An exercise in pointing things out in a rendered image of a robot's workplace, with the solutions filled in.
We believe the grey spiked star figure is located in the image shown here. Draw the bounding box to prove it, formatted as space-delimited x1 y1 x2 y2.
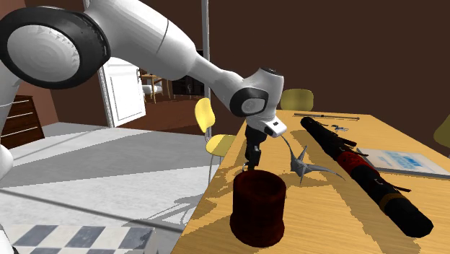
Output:
281 135 346 186

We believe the yellow chair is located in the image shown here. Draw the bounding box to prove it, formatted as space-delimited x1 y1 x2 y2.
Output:
194 97 237 185

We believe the olive green chair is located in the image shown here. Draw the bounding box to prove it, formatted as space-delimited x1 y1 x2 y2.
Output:
432 114 450 159
279 88 315 112

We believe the dark red cylindrical cup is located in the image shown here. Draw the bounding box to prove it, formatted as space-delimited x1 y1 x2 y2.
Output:
229 170 288 248

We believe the thin grey rod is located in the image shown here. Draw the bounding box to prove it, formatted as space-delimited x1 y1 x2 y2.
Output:
293 112 361 121

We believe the dark cabinet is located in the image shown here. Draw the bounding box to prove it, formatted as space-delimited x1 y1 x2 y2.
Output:
172 74 206 99

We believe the long black tube red band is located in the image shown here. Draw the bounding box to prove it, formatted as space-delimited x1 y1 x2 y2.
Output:
299 116 435 239

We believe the wooden table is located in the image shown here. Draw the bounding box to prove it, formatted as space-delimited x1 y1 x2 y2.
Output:
170 109 450 254

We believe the wooden chair with white seat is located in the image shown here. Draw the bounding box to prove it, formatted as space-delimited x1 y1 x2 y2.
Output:
139 68 172 105

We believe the white door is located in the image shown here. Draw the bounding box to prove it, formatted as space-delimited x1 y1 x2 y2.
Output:
96 57 147 128

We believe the brown chest of drawers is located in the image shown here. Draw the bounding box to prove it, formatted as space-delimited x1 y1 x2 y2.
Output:
0 94 46 150

